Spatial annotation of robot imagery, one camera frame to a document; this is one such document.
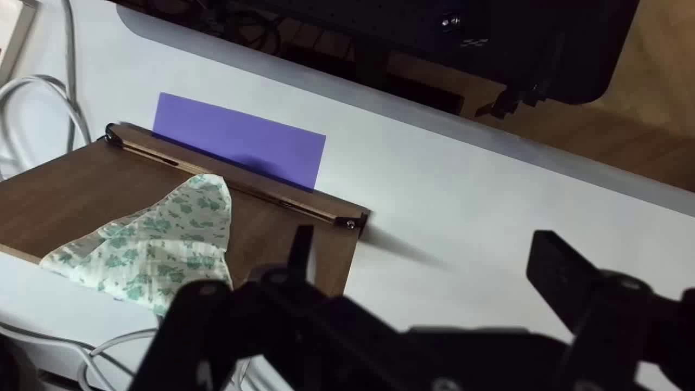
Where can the white cloth with green print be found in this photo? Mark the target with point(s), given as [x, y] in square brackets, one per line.
[159, 245]

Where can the black equipment base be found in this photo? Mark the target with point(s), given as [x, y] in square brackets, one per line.
[405, 35]

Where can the purple paper sheet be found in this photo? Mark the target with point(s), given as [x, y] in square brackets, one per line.
[239, 137]

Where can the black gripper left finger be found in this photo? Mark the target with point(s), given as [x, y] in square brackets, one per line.
[239, 332]

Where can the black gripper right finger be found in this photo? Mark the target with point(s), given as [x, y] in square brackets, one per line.
[616, 317]

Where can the light wooden frame tray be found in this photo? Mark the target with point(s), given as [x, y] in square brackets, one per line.
[11, 35]

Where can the brown wooden book stand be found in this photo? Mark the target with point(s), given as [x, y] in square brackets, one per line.
[79, 195]

